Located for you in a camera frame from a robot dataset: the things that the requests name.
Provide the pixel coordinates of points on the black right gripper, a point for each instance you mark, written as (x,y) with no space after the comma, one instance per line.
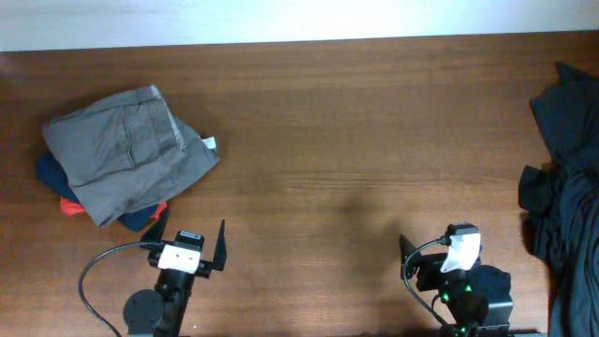
(430,266)

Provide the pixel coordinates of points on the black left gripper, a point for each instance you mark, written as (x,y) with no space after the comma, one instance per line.
(205,267)

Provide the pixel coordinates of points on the dark green t-shirt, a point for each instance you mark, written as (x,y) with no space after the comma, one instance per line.
(561,201)

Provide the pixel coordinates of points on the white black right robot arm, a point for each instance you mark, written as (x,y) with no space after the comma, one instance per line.
(466,303)

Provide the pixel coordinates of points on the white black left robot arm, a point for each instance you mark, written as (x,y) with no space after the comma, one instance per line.
(160,311)

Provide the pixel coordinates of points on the grey folded trousers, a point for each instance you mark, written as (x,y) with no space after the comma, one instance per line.
(127,152)

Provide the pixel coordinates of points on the orange folded garment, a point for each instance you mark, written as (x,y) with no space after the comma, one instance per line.
(72,208)

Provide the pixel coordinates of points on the navy folded garment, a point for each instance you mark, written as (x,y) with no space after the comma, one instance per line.
(50,173)

